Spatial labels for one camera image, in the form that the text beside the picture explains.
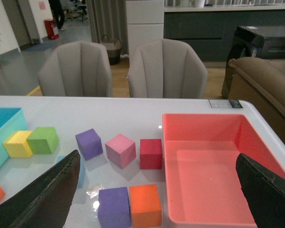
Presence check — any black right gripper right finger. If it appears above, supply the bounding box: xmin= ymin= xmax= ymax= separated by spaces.
xmin=236 ymin=153 xmax=285 ymax=228

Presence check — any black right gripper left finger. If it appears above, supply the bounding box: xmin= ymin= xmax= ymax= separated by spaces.
xmin=0 ymin=150 xmax=81 ymax=228

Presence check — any blue foam cube lower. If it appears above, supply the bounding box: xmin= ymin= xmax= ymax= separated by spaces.
xmin=56 ymin=155 xmax=86 ymax=189

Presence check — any green foam cube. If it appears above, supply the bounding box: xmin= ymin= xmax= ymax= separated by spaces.
xmin=27 ymin=127 xmax=59 ymax=154

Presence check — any yellow foam cube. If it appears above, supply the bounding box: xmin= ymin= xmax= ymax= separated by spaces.
xmin=3 ymin=131 xmax=33 ymax=158

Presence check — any purple foam cube near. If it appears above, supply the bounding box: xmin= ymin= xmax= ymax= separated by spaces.
xmin=97 ymin=187 xmax=131 ymax=228

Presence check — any purple foam cube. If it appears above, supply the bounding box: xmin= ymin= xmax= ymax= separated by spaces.
xmin=97 ymin=187 xmax=131 ymax=228
xmin=75 ymin=129 xmax=103 ymax=161

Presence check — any coral plastic bin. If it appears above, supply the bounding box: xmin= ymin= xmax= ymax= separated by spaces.
xmin=162 ymin=114 xmax=285 ymax=228

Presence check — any purple foam cube far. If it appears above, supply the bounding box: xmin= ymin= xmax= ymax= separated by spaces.
xmin=75 ymin=129 xmax=103 ymax=161

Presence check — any pink foam cube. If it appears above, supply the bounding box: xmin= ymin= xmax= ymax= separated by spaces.
xmin=105 ymin=133 xmax=136 ymax=169

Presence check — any teal plastic bin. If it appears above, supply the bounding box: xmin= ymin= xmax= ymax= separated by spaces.
xmin=0 ymin=107 xmax=28 ymax=168

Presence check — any orange cube beside purple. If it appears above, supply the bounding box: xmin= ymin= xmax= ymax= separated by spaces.
xmin=129 ymin=184 xmax=162 ymax=228

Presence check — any table label sticker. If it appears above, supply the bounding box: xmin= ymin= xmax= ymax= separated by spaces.
xmin=209 ymin=99 xmax=243 ymax=108

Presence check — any brown sofa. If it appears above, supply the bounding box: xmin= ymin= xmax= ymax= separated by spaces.
xmin=228 ymin=57 xmax=285 ymax=144

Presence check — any dark red cube far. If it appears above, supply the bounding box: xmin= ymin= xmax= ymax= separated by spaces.
xmin=140 ymin=139 xmax=162 ymax=170

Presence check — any grey chair left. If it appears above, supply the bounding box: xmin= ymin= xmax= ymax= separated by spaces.
xmin=38 ymin=41 xmax=113 ymax=97

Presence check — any grey chair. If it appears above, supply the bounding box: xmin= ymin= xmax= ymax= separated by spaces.
xmin=127 ymin=39 xmax=208 ymax=99
xmin=38 ymin=41 xmax=113 ymax=97

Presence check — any black appliance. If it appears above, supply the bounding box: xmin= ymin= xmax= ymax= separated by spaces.
xmin=221 ymin=26 xmax=285 ymax=99

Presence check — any dark woven basket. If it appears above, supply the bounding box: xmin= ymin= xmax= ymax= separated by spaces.
xmin=100 ymin=34 xmax=123 ymax=65

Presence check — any grey chair right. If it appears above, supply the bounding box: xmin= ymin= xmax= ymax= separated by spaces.
xmin=127 ymin=39 xmax=208 ymax=99

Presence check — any dark grey counter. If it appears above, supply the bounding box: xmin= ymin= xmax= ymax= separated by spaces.
xmin=164 ymin=6 xmax=285 ymax=62

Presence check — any person in background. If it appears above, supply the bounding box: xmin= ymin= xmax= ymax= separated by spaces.
xmin=49 ymin=0 xmax=65 ymax=31

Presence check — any grey curtain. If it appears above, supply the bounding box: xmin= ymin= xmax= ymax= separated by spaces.
xmin=86 ymin=0 xmax=129 ymax=55

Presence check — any white potted plant pot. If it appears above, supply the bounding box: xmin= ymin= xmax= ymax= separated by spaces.
xmin=194 ymin=0 xmax=205 ymax=8

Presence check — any white drawer cabinet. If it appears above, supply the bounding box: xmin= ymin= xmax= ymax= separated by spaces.
xmin=125 ymin=0 xmax=164 ymax=61

